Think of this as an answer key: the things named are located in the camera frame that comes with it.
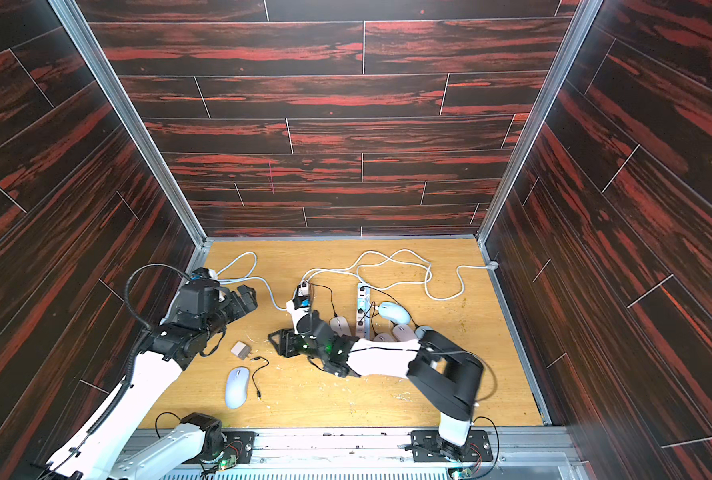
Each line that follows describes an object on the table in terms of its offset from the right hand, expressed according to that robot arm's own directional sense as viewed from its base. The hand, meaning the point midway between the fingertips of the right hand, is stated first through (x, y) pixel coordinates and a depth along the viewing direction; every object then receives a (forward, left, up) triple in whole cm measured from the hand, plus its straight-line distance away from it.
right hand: (279, 331), depth 81 cm
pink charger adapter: (-2, +13, -10) cm, 17 cm away
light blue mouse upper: (+13, -33, -10) cm, 37 cm away
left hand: (+6, +8, +8) cm, 13 cm away
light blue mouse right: (+8, -41, -11) cm, 44 cm away
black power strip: (+3, -7, +12) cm, 14 cm away
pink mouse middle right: (+6, -36, -10) cm, 38 cm away
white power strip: (+10, -23, -4) cm, 25 cm away
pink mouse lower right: (+5, -30, -11) cm, 32 cm away
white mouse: (-12, +12, -11) cm, 20 cm away
